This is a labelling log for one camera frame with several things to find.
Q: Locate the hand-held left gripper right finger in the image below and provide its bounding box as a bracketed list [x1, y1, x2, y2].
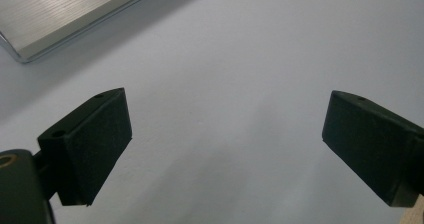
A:
[321, 89, 424, 208]

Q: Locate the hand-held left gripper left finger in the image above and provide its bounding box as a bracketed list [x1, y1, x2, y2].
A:
[37, 87, 134, 207]

